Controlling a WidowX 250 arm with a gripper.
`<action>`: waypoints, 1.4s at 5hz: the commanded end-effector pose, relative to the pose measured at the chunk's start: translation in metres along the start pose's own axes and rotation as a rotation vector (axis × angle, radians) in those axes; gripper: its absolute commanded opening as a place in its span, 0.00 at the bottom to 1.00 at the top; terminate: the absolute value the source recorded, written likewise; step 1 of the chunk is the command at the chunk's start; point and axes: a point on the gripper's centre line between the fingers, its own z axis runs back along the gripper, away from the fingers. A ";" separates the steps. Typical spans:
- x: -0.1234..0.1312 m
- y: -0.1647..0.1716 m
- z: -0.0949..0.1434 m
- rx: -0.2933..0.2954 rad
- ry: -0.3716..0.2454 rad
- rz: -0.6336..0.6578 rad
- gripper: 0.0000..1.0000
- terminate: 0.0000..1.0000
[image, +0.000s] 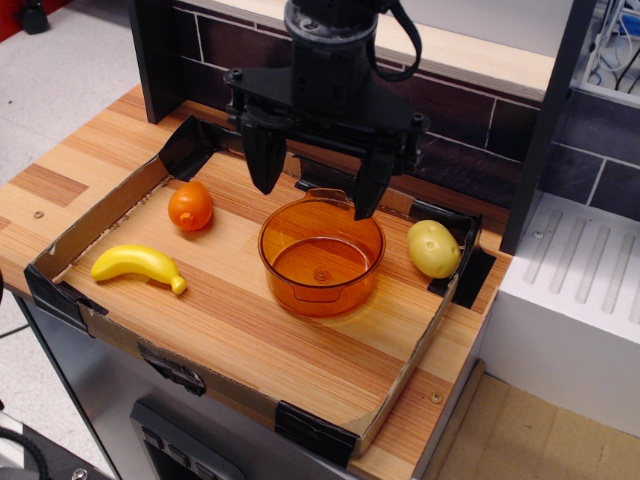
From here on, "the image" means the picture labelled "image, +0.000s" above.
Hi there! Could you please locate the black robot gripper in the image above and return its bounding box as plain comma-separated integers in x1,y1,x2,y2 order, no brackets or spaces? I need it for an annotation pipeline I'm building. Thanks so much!
224,29,429,221

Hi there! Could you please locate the orange toy carrot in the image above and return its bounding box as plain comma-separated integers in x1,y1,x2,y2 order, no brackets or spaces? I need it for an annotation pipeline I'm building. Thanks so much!
168,181,214,231

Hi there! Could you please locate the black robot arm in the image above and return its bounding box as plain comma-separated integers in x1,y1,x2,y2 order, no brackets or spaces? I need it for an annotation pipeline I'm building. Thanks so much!
224,1,430,220

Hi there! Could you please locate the orange transparent plastic pot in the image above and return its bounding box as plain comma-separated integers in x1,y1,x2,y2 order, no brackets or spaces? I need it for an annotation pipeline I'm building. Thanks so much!
258,188,386,318

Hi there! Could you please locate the cardboard fence with black tape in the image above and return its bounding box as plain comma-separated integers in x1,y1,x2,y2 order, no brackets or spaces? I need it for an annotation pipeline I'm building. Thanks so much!
25,116,498,479

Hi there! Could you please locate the yellow toy potato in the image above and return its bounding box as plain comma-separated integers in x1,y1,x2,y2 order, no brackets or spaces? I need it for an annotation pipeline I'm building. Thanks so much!
407,220,462,279

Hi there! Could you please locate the yellow toy banana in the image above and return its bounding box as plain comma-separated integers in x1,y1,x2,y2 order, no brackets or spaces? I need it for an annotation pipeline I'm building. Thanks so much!
90,244,187,295

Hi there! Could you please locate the white toy sink drainboard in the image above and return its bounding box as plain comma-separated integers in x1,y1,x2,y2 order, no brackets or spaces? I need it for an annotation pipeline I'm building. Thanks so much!
481,194,639,436

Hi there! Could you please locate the black oven control panel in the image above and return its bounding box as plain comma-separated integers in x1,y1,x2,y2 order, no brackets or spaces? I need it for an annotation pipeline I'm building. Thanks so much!
128,398,251,480

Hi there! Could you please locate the dark grey right post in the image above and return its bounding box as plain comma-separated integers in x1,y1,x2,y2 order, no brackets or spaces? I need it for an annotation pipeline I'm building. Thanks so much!
500,1,596,255

